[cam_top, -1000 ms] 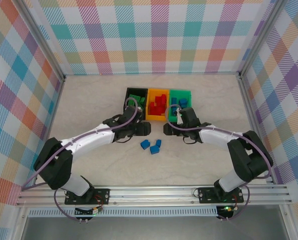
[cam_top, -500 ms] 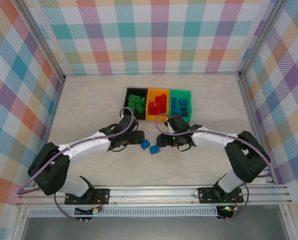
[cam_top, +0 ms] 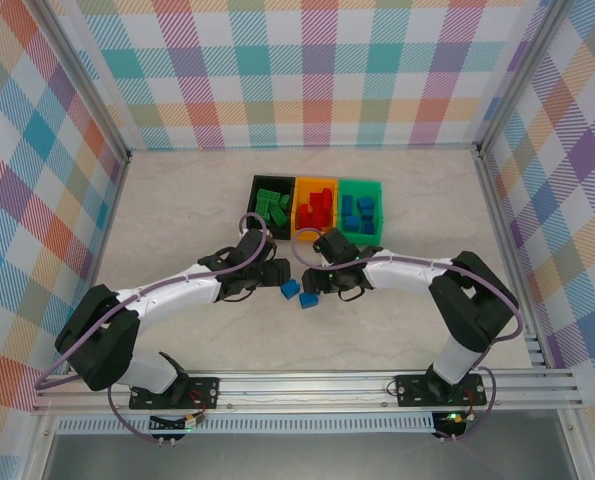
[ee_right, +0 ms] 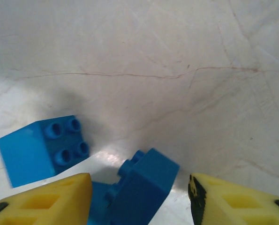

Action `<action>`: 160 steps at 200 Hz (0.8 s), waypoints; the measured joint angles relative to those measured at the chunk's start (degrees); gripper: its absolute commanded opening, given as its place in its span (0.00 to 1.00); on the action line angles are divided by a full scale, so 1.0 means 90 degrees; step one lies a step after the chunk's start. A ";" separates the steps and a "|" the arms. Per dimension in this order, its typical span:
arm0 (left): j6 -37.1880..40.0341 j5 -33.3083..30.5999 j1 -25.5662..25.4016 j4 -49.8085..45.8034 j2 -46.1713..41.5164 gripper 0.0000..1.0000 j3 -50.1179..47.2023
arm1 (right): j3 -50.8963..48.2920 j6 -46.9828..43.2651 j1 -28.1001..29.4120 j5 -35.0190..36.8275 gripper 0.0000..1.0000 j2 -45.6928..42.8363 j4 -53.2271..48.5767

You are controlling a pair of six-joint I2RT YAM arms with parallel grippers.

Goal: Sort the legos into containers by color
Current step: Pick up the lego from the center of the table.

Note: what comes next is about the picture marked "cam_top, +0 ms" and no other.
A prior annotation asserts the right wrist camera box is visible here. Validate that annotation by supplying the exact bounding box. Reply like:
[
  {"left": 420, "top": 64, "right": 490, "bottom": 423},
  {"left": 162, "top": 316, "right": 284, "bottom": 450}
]
[{"left": 312, "top": 228, "right": 359, "bottom": 262}]

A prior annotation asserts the white slotted cable duct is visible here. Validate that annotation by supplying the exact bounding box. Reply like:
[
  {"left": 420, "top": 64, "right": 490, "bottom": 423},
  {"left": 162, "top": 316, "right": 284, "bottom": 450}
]
[{"left": 56, "top": 412, "right": 436, "bottom": 435}]

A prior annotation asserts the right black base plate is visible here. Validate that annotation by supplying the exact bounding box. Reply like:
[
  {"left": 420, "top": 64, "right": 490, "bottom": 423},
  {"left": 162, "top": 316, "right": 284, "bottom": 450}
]
[{"left": 394, "top": 373, "right": 488, "bottom": 409}]

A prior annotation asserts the black plastic bin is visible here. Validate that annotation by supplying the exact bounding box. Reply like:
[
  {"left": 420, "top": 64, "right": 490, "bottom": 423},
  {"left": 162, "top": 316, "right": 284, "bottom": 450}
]
[{"left": 246, "top": 173, "right": 297, "bottom": 242}]

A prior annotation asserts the orange plastic bin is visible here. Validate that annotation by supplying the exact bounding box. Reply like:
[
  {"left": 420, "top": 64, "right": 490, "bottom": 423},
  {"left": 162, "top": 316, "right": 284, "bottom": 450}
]
[{"left": 291, "top": 176, "right": 340, "bottom": 245}]

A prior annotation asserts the aluminium frame post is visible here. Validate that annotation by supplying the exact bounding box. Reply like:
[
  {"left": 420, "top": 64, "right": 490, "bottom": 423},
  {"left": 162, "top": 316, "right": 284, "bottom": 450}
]
[
  {"left": 24, "top": 0, "right": 132, "bottom": 164},
  {"left": 475, "top": 0, "right": 576, "bottom": 162}
]

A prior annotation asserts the green plastic bin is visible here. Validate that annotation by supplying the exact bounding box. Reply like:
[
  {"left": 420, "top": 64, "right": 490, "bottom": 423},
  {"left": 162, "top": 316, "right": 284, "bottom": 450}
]
[{"left": 337, "top": 178, "right": 386, "bottom": 247}]

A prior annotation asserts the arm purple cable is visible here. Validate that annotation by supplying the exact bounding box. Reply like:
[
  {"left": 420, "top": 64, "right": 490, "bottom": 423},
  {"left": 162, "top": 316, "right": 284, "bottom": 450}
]
[
  {"left": 34, "top": 212, "right": 273, "bottom": 445},
  {"left": 292, "top": 228, "right": 523, "bottom": 444}
]

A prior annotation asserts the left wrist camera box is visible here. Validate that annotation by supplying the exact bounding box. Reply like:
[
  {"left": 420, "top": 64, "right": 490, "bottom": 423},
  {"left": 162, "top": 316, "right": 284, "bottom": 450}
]
[{"left": 239, "top": 227, "right": 278, "bottom": 246}]

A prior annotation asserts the aluminium mounting rail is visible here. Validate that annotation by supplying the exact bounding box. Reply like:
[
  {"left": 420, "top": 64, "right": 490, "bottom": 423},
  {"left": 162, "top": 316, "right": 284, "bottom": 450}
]
[{"left": 30, "top": 368, "right": 587, "bottom": 415}]

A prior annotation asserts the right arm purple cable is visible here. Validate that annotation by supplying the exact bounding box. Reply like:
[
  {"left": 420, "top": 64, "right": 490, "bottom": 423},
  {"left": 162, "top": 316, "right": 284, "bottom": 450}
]
[{"left": 292, "top": 228, "right": 523, "bottom": 444}]

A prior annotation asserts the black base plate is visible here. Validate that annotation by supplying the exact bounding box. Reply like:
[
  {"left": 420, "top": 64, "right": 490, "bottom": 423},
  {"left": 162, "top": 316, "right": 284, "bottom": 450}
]
[
  {"left": 129, "top": 377, "right": 221, "bottom": 411},
  {"left": 394, "top": 373, "right": 488, "bottom": 409}
]

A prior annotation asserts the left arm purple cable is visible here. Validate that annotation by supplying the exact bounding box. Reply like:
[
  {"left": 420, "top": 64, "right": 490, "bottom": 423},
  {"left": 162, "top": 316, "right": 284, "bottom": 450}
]
[{"left": 34, "top": 212, "right": 273, "bottom": 445}]

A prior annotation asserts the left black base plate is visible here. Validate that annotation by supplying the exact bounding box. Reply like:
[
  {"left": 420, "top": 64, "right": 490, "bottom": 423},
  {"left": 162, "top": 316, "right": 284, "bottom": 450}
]
[{"left": 129, "top": 377, "right": 221, "bottom": 411}]

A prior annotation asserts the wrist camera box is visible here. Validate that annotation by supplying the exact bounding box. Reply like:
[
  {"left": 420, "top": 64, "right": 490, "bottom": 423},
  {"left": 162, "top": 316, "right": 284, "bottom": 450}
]
[
  {"left": 312, "top": 228, "right": 359, "bottom": 262},
  {"left": 239, "top": 227, "right": 278, "bottom": 246}
]

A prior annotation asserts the aluminium side frame rail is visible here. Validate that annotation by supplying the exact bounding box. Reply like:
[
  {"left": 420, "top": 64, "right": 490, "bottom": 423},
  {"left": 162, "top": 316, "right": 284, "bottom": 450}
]
[{"left": 474, "top": 149, "right": 553, "bottom": 374}]

